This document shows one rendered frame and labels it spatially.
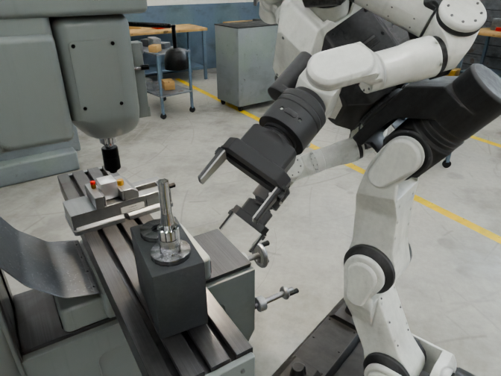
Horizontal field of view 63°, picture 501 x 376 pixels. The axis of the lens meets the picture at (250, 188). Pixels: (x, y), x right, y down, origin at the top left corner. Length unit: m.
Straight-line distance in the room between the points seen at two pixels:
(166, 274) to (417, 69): 0.63
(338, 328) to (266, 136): 1.05
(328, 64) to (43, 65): 0.66
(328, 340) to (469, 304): 1.42
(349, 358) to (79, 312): 0.88
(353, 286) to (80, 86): 0.87
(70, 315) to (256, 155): 0.90
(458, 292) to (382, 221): 1.82
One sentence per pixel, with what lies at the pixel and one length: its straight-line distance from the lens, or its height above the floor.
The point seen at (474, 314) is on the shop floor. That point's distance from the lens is 2.75.
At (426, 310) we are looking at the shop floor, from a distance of 2.66.
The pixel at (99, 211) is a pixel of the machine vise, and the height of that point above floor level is 1.02.
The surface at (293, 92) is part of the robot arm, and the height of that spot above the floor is 1.55.
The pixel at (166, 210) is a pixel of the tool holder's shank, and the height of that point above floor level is 1.27.
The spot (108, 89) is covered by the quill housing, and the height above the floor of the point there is 1.45.
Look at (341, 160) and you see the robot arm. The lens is 1.22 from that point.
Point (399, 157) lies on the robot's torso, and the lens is 0.95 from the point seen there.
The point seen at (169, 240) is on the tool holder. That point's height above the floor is 1.20.
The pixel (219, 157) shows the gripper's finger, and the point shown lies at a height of 1.46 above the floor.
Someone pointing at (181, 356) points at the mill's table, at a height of 0.96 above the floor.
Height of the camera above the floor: 1.72
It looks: 28 degrees down
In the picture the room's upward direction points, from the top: straight up
